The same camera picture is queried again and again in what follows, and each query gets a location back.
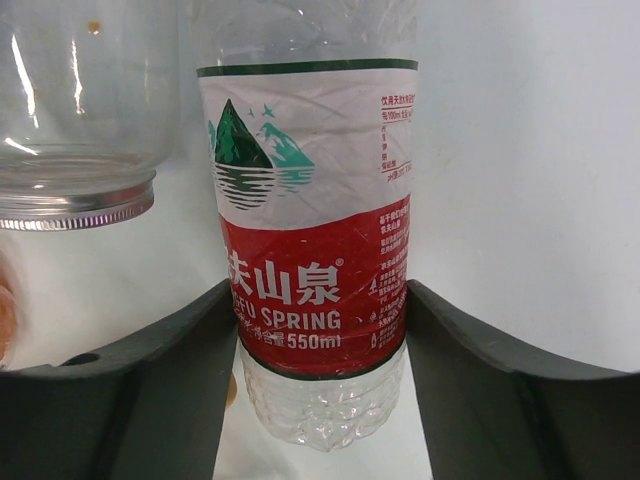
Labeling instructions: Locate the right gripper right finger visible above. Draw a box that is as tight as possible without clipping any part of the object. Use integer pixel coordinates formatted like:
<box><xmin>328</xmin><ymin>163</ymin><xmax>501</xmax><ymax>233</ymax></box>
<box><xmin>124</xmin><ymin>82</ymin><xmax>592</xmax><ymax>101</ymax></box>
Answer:
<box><xmin>407</xmin><ymin>280</ymin><xmax>639</xmax><ymax>479</ymax></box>

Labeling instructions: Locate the clear cup silver base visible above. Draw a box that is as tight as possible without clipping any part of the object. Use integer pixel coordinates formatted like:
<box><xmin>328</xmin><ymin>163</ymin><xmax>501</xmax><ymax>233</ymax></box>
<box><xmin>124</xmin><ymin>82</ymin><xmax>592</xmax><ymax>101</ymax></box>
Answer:
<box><xmin>1</xmin><ymin>1</ymin><xmax>180</xmax><ymax>231</ymax></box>

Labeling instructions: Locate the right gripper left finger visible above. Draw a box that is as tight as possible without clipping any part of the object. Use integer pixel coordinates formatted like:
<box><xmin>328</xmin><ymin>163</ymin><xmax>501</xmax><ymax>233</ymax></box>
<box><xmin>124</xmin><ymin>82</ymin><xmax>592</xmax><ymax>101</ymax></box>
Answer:
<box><xmin>1</xmin><ymin>282</ymin><xmax>237</xmax><ymax>479</ymax></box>

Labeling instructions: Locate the orange juice bottle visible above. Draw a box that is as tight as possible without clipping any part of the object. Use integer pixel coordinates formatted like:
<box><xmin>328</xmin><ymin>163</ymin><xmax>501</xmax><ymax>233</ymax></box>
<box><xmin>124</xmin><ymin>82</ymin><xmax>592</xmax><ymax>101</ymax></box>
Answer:
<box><xmin>0</xmin><ymin>283</ymin><xmax>21</xmax><ymax>368</ymax></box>

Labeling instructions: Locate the red label water bottle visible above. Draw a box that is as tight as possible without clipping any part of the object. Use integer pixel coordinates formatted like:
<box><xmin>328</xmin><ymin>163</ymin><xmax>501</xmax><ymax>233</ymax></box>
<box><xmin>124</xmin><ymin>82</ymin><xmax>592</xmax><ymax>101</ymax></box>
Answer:
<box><xmin>188</xmin><ymin>1</ymin><xmax>418</xmax><ymax>452</ymax></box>

